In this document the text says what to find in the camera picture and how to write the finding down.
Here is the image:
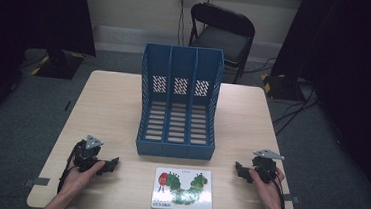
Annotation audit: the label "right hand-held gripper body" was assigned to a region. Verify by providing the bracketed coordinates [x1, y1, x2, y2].
[250, 148, 286, 185]

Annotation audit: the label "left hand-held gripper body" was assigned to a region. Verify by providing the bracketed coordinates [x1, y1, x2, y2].
[71, 133, 107, 175]

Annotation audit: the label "white caterpillar picture book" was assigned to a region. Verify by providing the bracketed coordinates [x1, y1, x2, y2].
[150, 165, 216, 209]

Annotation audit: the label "blue plastic file rack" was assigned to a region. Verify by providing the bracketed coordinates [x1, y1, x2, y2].
[133, 41, 226, 162]

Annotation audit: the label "person's left hand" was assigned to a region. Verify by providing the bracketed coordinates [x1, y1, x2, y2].
[60, 157, 107, 199]

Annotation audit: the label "person's right hand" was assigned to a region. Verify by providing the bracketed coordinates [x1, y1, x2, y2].
[246, 166, 288, 209]

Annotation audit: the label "grey tape strip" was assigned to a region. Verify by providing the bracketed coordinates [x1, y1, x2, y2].
[282, 193, 302, 205]
[23, 175, 51, 189]

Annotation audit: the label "black stand base yellow stripes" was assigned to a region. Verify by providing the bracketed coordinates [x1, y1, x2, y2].
[30, 46, 85, 81]
[258, 71, 307, 102]

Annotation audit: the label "black folding chair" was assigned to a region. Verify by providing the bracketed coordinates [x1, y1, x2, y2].
[184, 1, 258, 86]

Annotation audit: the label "black curtain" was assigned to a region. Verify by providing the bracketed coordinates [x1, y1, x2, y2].
[261, 0, 371, 203]
[0, 0, 101, 145]

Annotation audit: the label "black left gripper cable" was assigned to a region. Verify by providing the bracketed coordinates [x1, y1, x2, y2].
[56, 146, 79, 196]

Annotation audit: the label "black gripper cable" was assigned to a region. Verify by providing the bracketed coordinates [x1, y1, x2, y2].
[271, 173, 290, 209]
[56, 146, 79, 196]

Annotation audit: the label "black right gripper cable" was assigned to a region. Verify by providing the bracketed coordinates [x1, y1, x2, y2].
[271, 173, 290, 209]

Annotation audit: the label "black floor cable bundle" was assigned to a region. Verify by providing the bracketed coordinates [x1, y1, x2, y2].
[270, 85, 321, 140]

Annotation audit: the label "thin black floor cable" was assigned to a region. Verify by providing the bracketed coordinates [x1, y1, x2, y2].
[242, 54, 278, 78]

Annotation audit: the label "black socket cable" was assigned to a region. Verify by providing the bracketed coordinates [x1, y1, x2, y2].
[176, 0, 190, 47]

